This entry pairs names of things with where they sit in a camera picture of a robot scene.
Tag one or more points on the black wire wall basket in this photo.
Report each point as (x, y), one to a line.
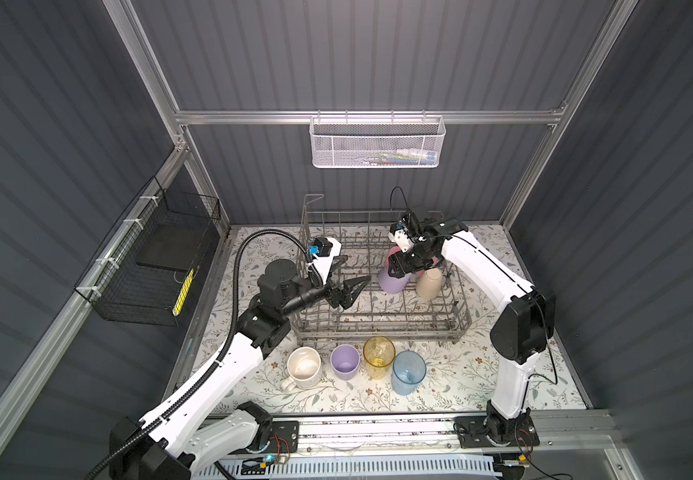
(136, 278)

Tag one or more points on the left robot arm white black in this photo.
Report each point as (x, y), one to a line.
(171, 441)

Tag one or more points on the white vented front panel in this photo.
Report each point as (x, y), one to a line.
(369, 467)

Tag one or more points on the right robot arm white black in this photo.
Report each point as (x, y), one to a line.
(526, 315)

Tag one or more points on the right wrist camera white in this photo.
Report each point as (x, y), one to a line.
(398, 234)

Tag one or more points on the blue transparent cup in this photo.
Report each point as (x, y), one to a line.
(408, 371)

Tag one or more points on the beige plastic cup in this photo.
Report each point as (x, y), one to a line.
(429, 283)

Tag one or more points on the grey wire dish rack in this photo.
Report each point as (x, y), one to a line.
(404, 315)

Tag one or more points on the white mesh wall basket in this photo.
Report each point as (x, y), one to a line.
(343, 142)

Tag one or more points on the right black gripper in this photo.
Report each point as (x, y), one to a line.
(398, 267)

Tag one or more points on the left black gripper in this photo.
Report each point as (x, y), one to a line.
(343, 297)

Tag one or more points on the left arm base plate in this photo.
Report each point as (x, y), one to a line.
(280, 434)

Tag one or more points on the items in white basket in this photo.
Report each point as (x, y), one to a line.
(417, 157)

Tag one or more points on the yellow transparent cup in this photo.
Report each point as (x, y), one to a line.
(378, 354)

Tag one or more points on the floral table mat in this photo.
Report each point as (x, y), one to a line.
(461, 376)

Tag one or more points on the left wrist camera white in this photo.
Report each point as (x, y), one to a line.
(323, 253)

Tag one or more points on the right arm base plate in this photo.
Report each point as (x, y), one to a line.
(481, 431)

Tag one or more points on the large lilac plastic cup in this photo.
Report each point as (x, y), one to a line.
(392, 285)

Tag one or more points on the white ceramic mug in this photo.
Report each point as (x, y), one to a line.
(304, 370)

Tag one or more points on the yellow brush in basket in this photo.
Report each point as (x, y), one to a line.
(183, 294)

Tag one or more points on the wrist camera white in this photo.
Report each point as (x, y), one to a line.
(323, 253)
(398, 234)

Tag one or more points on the small lilac plastic cup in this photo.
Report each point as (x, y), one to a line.
(345, 361)

